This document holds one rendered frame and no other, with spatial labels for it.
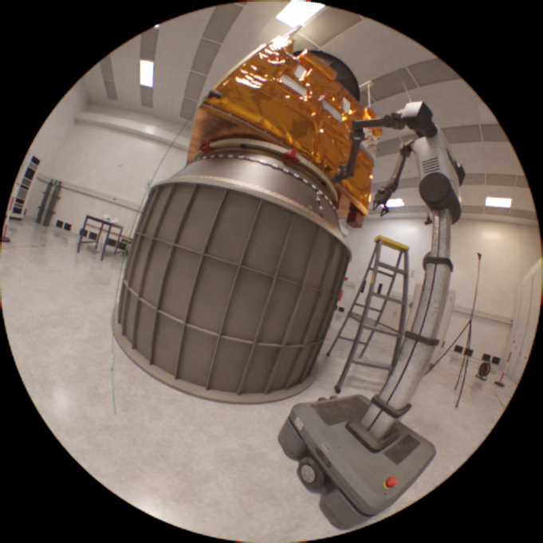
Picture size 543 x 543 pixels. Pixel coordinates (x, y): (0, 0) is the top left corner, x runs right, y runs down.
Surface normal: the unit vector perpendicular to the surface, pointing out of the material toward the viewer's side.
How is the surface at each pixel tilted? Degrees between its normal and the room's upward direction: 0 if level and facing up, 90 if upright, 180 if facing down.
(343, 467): 45
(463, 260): 90
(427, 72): 180
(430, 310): 90
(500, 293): 90
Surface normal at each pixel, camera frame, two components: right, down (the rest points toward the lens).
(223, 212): 0.05, -0.01
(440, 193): -0.90, -0.29
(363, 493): -0.42, -0.88
